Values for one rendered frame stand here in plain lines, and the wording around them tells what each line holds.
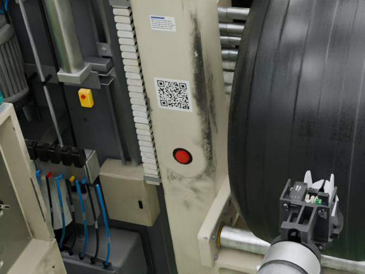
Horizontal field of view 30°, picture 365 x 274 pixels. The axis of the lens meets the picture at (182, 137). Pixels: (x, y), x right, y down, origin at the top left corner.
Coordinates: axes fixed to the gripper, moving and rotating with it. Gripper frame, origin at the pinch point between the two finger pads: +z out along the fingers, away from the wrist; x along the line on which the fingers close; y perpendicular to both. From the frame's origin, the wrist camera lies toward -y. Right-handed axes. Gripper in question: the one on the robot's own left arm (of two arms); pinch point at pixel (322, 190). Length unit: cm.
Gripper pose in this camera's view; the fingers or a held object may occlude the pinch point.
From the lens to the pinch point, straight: 110.7
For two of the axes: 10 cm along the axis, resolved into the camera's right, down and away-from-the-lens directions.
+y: -0.7, -8.6, -5.1
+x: -9.3, -1.3, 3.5
